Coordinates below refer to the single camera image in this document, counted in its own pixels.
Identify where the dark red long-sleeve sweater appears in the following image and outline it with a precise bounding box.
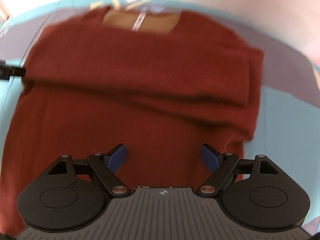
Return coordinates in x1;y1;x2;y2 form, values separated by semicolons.
1;7;264;235

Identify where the blue grey patterned bed sheet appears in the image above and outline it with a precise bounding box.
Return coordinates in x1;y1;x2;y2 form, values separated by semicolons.
1;0;319;219

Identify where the white sweater neck label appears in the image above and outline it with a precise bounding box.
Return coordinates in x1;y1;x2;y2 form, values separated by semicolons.
131;12;146;31

